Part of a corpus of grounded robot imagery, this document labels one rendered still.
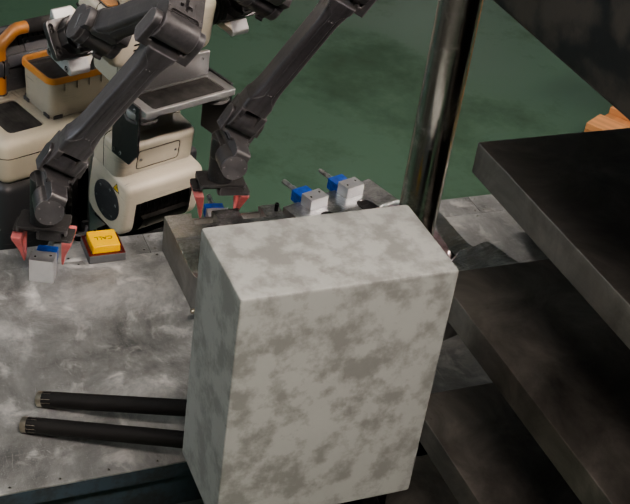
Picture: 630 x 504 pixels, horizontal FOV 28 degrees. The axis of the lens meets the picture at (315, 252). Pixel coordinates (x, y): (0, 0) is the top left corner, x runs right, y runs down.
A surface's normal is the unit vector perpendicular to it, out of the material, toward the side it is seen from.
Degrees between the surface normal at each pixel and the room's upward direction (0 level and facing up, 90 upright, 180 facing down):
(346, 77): 0
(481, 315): 0
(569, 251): 90
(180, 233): 0
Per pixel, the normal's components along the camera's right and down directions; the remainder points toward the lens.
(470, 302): 0.12, -0.82
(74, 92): 0.65, 0.52
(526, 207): -0.92, 0.11
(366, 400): 0.37, 0.56
